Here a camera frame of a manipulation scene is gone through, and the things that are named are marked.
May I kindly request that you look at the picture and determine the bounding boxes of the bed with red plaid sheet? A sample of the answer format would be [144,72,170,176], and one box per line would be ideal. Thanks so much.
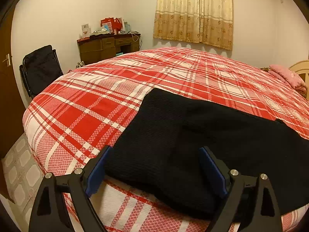
[22,46,309,232]

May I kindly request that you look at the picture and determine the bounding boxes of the white card box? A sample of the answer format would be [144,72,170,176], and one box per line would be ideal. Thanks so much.
[81,24,92,38]

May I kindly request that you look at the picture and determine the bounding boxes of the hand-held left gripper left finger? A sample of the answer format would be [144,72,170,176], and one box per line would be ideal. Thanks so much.
[28,146,111,232]

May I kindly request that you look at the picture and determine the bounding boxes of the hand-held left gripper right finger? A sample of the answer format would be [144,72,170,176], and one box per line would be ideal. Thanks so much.
[198,146,283,232]

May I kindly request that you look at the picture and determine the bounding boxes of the black pants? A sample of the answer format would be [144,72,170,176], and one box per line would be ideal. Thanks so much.
[104,88,309,220]

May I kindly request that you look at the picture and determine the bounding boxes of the cream and brown headboard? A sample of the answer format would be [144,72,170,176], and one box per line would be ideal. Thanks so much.
[289,60,309,87]

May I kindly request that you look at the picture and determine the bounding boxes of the brown wooden desk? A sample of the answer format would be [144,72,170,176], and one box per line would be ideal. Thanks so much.
[77,33,141,65]

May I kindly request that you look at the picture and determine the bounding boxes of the black folding chair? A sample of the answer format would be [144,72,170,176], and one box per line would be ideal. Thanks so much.
[19,45,64,99]

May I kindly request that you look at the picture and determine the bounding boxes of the beige patterned window curtain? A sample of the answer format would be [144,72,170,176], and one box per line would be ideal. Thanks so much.
[153,0,233,51]

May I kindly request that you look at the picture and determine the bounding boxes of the pink folded blanket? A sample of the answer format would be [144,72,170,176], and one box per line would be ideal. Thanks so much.
[269,64,307,95]

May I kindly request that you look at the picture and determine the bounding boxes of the brown wooden door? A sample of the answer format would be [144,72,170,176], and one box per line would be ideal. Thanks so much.
[0,5,26,160]

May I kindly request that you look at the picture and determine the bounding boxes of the white cable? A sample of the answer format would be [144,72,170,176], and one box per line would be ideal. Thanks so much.
[131,32,143,47]

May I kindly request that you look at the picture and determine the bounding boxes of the red gift bag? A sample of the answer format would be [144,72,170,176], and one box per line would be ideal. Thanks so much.
[101,17,123,32]

